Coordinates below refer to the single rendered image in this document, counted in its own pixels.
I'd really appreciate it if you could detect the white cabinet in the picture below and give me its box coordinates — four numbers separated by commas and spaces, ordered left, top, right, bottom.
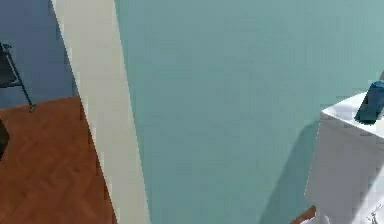
302, 91, 384, 224

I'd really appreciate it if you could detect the blue box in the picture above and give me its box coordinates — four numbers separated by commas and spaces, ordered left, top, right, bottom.
353, 80, 384, 125

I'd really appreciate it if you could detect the black round object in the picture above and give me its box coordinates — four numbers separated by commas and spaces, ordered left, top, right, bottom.
0, 119, 10, 162

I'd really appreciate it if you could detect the black metal chair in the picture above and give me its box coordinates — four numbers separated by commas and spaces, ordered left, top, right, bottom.
0, 41, 37, 113

